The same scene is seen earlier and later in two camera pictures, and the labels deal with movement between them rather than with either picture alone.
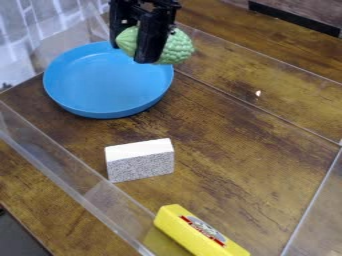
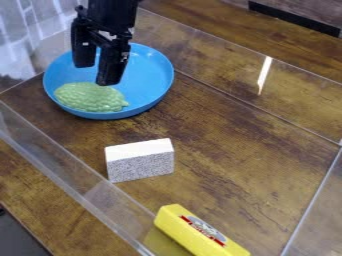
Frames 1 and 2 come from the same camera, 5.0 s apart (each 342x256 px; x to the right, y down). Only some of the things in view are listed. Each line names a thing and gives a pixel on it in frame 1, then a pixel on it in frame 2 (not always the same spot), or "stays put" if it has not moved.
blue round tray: [94, 81] stays put
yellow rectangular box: [193, 232] stays put
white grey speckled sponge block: [139, 160] stays put
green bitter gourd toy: [179, 48] → [90, 97]
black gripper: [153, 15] → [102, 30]
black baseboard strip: [293, 18] stays put
